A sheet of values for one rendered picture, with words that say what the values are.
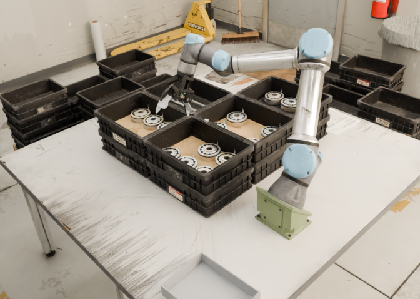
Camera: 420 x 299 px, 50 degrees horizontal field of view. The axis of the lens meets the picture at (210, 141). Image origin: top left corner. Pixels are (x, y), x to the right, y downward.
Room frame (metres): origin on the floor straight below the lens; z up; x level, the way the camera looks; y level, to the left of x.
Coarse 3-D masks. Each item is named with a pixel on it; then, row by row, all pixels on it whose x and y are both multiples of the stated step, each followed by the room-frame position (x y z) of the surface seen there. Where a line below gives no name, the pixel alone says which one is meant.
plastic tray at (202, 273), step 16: (208, 256) 1.13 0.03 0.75; (176, 272) 1.07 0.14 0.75; (192, 272) 1.10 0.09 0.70; (208, 272) 1.10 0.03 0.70; (224, 272) 1.07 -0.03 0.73; (176, 288) 1.04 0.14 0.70; (192, 288) 1.03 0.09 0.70; (208, 288) 1.03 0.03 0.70; (224, 288) 1.03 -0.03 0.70; (240, 288) 1.02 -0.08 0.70
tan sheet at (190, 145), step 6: (186, 138) 1.81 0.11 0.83; (192, 138) 1.81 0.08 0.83; (180, 144) 1.76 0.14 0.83; (186, 144) 1.76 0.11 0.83; (192, 144) 1.76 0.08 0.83; (198, 144) 1.75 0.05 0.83; (180, 150) 1.71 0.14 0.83; (186, 150) 1.71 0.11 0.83; (192, 150) 1.71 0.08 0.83; (192, 156) 1.66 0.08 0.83; (198, 162) 1.61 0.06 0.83; (204, 162) 1.61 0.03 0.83; (210, 162) 1.61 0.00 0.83
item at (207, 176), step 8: (184, 120) 1.82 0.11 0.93; (200, 120) 1.81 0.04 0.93; (168, 128) 1.75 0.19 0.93; (216, 128) 1.73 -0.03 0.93; (152, 136) 1.69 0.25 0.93; (232, 136) 1.65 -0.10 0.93; (144, 144) 1.65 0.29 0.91; (152, 144) 1.62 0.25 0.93; (248, 144) 1.58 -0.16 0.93; (160, 152) 1.57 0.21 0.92; (240, 152) 1.53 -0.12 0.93; (248, 152) 1.54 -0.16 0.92; (176, 160) 1.49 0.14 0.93; (232, 160) 1.48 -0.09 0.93; (184, 168) 1.45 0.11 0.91; (192, 168) 1.43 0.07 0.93; (216, 168) 1.42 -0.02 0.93; (224, 168) 1.44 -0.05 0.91; (200, 176) 1.39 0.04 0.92; (208, 176) 1.38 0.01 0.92
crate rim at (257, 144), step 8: (232, 96) 2.04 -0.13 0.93; (240, 96) 2.03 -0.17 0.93; (216, 104) 1.96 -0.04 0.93; (256, 104) 1.94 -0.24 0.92; (200, 112) 1.88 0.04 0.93; (280, 112) 1.85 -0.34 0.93; (224, 128) 1.72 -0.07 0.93; (280, 128) 1.70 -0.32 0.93; (288, 128) 1.73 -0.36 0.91; (240, 136) 1.65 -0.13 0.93; (272, 136) 1.65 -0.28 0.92; (256, 144) 1.58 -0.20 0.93
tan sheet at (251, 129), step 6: (222, 120) 1.97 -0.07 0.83; (228, 126) 1.90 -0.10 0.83; (240, 126) 1.90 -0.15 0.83; (246, 126) 1.90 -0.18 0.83; (252, 126) 1.89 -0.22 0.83; (258, 126) 1.89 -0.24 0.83; (264, 126) 1.89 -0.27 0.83; (234, 132) 1.85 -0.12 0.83; (240, 132) 1.85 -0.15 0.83; (246, 132) 1.84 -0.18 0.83; (252, 132) 1.84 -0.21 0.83; (258, 132) 1.84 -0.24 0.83; (258, 138) 1.78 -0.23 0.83
